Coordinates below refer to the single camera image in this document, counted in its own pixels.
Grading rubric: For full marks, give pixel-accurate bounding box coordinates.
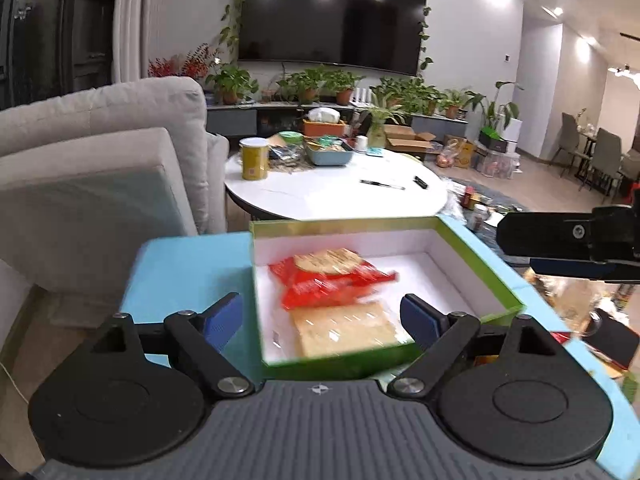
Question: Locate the bushy potted green plant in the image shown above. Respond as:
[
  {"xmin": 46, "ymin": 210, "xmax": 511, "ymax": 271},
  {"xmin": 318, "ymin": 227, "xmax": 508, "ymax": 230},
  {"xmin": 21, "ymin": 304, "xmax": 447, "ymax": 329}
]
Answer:
[{"xmin": 372, "ymin": 77, "xmax": 446, "ymax": 116}]

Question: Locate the spider plant in vase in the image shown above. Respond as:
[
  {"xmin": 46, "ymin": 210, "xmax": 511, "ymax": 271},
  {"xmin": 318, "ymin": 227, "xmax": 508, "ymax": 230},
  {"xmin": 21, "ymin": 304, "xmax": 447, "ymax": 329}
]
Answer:
[{"xmin": 360, "ymin": 102, "xmax": 403, "ymax": 148}]

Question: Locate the open brown cardboard box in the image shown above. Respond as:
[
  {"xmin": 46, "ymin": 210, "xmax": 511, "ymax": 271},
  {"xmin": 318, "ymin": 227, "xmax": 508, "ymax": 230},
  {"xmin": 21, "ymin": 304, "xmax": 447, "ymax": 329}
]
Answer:
[{"xmin": 384, "ymin": 125, "xmax": 437, "ymax": 153}]

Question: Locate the tan cracker pack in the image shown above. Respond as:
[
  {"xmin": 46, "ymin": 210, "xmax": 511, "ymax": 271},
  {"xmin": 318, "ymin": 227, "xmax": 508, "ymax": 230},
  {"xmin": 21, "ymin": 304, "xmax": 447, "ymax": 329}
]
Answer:
[{"xmin": 290, "ymin": 300, "xmax": 416, "ymax": 358}]

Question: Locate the small packet heap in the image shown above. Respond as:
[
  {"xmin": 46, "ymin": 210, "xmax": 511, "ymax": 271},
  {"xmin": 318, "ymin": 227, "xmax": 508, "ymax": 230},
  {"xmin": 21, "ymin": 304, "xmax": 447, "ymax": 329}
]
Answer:
[{"xmin": 270, "ymin": 142, "xmax": 306, "ymax": 173}]

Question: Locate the yellow cardboard box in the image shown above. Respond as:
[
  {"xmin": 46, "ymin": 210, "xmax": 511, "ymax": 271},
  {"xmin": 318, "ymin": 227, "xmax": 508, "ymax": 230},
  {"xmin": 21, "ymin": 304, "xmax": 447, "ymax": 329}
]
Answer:
[{"xmin": 437, "ymin": 135, "xmax": 476, "ymax": 168}]

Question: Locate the white round coffee table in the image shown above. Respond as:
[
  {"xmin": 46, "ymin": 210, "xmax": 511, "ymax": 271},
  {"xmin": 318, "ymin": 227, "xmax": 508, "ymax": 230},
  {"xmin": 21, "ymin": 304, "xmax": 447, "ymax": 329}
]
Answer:
[{"xmin": 223, "ymin": 147, "xmax": 448, "ymax": 221}]

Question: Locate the orange tissue box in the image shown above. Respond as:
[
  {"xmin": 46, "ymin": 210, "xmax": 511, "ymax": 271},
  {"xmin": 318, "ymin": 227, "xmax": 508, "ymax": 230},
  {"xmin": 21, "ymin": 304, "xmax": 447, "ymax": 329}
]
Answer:
[{"xmin": 302, "ymin": 107, "xmax": 347, "ymax": 137}]

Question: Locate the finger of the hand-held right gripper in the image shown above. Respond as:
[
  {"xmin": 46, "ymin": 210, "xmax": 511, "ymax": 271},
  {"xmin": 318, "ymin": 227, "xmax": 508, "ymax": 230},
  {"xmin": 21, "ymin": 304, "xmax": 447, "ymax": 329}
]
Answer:
[
  {"xmin": 496, "ymin": 205, "xmax": 640, "ymax": 263},
  {"xmin": 530, "ymin": 257, "xmax": 640, "ymax": 282}
]

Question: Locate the white curtain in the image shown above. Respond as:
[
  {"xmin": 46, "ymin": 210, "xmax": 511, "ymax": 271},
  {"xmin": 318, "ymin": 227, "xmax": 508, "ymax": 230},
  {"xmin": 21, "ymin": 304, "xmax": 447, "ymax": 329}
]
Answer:
[{"xmin": 112, "ymin": 0, "xmax": 151, "ymax": 83}]

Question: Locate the beige sofa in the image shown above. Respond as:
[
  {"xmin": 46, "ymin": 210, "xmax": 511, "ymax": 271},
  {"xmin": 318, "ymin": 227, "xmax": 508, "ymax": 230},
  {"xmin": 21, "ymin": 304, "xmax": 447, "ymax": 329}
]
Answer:
[{"xmin": 0, "ymin": 76, "xmax": 231, "ymax": 311}]

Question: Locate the black rounded device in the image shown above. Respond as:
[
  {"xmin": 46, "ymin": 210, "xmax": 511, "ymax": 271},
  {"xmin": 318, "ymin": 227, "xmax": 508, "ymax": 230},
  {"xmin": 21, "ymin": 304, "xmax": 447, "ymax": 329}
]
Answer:
[{"xmin": 582, "ymin": 309, "xmax": 640, "ymax": 368}]

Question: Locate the clear storage box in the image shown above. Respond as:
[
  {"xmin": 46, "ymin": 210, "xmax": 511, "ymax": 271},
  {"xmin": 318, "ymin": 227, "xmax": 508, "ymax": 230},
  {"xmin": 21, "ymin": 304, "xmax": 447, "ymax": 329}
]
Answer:
[{"xmin": 475, "ymin": 147, "xmax": 521, "ymax": 178}]

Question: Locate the green cardboard box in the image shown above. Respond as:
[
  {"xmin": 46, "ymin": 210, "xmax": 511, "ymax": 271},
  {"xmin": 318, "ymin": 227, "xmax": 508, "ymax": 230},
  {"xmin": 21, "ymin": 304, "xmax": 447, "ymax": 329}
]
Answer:
[{"xmin": 248, "ymin": 216, "xmax": 527, "ymax": 381}]

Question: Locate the small potted green plant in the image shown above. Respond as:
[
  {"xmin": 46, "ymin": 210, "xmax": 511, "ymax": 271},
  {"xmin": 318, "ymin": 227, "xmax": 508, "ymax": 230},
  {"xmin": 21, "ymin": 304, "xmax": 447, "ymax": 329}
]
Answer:
[{"xmin": 442, "ymin": 89, "xmax": 473, "ymax": 120}]

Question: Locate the black television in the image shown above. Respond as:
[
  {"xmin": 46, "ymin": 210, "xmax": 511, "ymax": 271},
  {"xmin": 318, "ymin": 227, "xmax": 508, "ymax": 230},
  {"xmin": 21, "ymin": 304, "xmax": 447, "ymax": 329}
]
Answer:
[{"xmin": 237, "ymin": 0, "xmax": 429, "ymax": 77}]

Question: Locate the dark glass door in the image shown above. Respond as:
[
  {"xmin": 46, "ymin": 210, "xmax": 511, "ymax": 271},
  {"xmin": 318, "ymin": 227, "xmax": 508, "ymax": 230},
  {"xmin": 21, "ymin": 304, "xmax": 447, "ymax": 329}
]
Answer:
[{"xmin": 0, "ymin": 0, "xmax": 118, "ymax": 111}]

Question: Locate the blue tray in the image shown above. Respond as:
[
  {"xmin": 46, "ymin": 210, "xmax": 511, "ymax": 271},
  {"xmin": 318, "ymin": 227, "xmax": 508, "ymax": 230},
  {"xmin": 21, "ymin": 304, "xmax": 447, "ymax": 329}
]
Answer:
[{"xmin": 303, "ymin": 140, "xmax": 353, "ymax": 167}]

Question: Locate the red flower bouquet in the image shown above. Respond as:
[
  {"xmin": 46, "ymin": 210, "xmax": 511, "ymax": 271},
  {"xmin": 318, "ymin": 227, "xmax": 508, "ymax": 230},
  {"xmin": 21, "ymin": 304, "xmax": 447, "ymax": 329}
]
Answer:
[{"xmin": 148, "ymin": 44, "xmax": 221, "ymax": 81}]

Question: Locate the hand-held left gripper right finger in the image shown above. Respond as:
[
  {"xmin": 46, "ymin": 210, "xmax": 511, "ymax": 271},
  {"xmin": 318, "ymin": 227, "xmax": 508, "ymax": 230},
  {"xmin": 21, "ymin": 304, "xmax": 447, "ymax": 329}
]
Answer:
[{"xmin": 387, "ymin": 294, "xmax": 553, "ymax": 401}]

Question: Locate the yellow can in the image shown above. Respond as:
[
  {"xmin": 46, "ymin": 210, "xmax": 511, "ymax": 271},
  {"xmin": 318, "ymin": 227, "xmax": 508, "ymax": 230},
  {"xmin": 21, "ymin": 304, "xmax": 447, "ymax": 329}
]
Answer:
[{"xmin": 239, "ymin": 137, "xmax": 271, "ymax": 181}]

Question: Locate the tall large-leaf plant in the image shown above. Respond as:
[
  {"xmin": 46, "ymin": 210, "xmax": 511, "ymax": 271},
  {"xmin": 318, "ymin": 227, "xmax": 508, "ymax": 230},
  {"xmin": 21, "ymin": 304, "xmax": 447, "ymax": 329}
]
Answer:
[{"xmin": 467, "ymin": 80, "xmax": 523, "ymax": 133}]

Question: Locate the red snack bag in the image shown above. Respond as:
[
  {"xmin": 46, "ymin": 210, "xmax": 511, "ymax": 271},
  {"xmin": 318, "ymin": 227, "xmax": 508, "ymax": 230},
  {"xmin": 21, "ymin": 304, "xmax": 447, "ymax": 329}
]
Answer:
[{"xmin": 268, "ymin": 247, "xmax": 401, "ymax": 311}]

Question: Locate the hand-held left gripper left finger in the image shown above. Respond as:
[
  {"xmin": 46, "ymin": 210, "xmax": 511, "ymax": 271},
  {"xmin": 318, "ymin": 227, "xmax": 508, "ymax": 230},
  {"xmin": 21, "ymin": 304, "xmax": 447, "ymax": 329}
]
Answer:
[{"xmin": 90, "ymin": 292, "xmax": 256, "ymax": 401}]

